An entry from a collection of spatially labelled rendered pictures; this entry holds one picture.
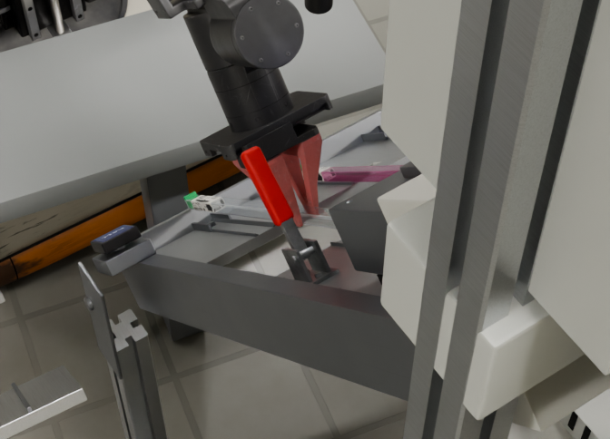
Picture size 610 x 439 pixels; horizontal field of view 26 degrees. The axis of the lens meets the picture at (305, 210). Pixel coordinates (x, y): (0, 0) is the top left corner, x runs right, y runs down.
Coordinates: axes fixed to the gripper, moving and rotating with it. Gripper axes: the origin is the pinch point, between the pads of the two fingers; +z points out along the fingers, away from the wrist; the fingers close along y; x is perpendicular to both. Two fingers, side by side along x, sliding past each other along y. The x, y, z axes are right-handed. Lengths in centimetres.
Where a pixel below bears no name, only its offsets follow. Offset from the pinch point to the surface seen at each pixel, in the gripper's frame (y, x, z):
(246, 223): 0.7, 17.3, 3.9
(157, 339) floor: 6, 99, 40
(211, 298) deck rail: -10.6, 0.2, 2.7
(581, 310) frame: -13, -60, -10
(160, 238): -4.9, 28.8, 4.3
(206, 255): -5.6, 13.1, 3.4
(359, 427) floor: 24, 75, 60
